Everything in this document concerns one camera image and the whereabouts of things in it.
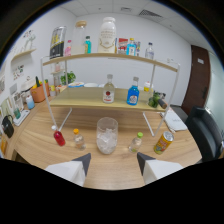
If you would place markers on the orange plant pot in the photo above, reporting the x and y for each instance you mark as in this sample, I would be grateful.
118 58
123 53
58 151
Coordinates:
40 94

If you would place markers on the green potted plant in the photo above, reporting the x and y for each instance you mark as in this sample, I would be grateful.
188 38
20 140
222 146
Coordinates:
69 77

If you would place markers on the blue patterned bowl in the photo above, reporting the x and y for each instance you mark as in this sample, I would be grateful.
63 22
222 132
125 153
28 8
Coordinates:
76 84

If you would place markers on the clear bottle with red label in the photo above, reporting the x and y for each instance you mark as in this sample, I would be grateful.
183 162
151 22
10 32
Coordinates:
108 95

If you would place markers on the wooden wall shelf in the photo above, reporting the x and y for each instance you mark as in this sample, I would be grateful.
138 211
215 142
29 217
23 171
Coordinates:
23 54

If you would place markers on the blue liquor bottle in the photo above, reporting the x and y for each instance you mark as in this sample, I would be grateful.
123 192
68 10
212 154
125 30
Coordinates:
133 96

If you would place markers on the light blue squeeze bottle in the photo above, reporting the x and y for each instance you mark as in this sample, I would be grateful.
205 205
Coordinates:
30 103

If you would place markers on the small green cup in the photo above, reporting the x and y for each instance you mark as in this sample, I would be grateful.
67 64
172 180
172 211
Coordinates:
17 114

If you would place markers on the white notebook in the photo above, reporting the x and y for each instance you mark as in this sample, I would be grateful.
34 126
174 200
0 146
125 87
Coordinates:
176 121

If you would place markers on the red wall poster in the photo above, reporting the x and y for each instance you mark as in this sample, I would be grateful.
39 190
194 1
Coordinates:
122 45

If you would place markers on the white bowl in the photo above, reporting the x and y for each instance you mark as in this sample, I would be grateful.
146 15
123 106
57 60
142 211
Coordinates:
91 85

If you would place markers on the small pink bottle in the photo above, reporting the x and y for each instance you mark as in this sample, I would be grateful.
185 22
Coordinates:
68 50

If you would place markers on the small orange cap bottle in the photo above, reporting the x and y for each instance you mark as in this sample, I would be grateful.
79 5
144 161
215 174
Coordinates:
79 141

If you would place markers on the black armchair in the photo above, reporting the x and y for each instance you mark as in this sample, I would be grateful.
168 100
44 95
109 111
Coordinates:
205 133

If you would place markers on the ceiling air vent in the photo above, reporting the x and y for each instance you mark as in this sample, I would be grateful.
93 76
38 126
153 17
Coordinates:
150 13

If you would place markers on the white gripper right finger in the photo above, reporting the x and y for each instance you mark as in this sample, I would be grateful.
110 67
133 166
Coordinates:
156 168

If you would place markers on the clear glass with ice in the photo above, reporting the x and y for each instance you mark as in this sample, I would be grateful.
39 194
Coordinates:
107 140

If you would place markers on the tall glass jar cork lid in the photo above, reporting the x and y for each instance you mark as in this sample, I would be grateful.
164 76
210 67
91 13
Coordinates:
79 38

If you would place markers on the clear bottle green cap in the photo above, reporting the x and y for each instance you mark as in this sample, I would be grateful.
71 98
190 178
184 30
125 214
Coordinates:
135 144

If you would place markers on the white two-tier wooden shelf rack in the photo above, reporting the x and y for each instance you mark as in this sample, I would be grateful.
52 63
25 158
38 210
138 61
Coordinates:
100 101

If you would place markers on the small teal bottle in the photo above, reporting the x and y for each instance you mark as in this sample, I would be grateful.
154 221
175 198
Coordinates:
87 46

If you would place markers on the dark green corked bottle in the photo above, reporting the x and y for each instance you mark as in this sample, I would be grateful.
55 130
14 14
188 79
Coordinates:
154 100

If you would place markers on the large white milk bottle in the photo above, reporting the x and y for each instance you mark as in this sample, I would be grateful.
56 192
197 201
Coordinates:
107 36

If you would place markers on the small clear dark cap bottle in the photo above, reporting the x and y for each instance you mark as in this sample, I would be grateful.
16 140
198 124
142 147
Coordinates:
149 52

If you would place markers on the yellow drink can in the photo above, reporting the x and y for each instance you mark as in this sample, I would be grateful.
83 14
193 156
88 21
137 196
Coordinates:
163 142

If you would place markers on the brown door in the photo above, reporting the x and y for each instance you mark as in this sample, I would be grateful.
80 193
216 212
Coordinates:
198 78

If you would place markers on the small red liquid bottle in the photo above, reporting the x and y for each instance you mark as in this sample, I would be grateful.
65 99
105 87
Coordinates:
60 138

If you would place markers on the tall black yellow can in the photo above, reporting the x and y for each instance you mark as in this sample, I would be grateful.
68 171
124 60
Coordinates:
57 45

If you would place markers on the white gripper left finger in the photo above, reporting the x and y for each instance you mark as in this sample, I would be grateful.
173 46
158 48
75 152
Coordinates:
71 170

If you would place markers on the black handbag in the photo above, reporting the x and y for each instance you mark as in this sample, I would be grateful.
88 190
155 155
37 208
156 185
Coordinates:
8 128

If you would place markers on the white cup red lid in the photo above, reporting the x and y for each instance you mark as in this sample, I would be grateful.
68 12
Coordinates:
147 87

